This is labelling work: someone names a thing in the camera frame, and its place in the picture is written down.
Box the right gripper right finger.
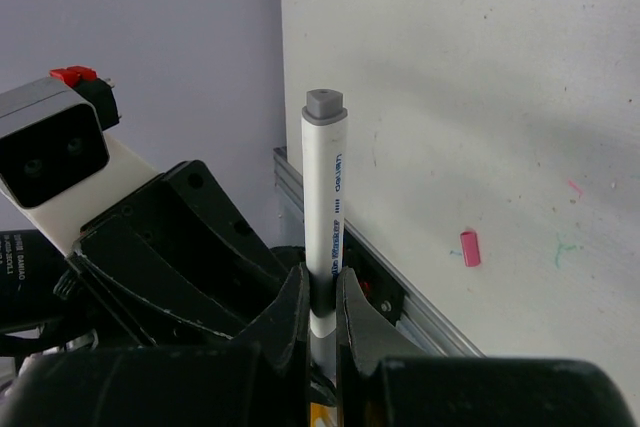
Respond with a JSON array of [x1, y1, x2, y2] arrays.
[[336, 267, 426, 426]]

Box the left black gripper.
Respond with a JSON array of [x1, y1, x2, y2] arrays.
[[69, 160, 300, 345]]

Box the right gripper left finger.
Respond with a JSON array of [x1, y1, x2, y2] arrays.
[[219, 265, 310, 426]]

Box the pink pen cap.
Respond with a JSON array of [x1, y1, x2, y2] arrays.
[[460, 230, 481, 267]]

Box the grey pen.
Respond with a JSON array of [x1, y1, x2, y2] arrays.
[[301, 88, 348, 380]]

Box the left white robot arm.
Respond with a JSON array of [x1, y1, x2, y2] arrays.
[[1, 161, 309, 386]]

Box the aluminium mounting rail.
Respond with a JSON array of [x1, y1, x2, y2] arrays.
[[272, 147, 484, 357]]

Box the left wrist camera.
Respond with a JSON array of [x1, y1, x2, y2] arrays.
[[0, 65, 156, 258]]

